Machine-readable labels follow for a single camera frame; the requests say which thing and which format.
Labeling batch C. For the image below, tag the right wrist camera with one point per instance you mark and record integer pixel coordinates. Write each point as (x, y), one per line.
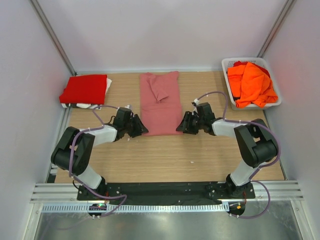
(195, 102)

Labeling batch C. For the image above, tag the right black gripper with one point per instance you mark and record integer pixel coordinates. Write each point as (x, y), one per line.
(191, 122)

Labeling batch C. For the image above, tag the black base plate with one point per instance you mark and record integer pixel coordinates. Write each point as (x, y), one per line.
(177, 193)

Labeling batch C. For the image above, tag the white plastic basket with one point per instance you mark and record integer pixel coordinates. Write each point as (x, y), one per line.
(228, 62)

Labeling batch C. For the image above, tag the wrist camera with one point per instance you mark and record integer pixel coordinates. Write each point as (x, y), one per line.
(195, 102)
(128, 107)

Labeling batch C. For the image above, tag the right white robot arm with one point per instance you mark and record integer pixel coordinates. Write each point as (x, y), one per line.
(256, 143)

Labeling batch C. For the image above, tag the folded red t shirt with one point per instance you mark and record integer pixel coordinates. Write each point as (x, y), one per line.
(85, 89)

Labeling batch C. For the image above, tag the pink t shirt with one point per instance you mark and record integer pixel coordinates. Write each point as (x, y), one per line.
(160, 103)

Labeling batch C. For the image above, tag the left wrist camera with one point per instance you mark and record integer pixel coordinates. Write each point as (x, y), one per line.
(128, 107)

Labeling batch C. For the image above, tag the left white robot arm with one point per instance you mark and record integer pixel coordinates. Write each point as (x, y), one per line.
(73, 150)

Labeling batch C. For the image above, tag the white slotted cable duct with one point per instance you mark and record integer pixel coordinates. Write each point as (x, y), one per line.
(99, 208)

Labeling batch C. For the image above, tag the orange t shirt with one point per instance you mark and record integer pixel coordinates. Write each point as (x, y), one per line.
(249, 85)

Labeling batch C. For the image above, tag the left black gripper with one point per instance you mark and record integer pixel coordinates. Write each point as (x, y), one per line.
(133, 124)

